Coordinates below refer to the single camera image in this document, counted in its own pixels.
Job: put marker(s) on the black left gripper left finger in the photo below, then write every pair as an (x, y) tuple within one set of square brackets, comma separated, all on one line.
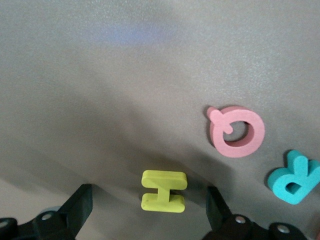
[(75, 207)]

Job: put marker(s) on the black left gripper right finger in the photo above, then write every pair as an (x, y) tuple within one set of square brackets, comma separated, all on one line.
[(217, 210)]

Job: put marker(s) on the yellow foam letter H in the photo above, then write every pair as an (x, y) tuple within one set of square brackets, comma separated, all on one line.
[(163, 195)]

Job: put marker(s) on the red foam letter Q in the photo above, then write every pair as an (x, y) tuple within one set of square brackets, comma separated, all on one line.
[(235, 151)]

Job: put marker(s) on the teal foam letter R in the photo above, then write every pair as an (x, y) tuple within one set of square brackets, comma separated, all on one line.
[(280, 182)]

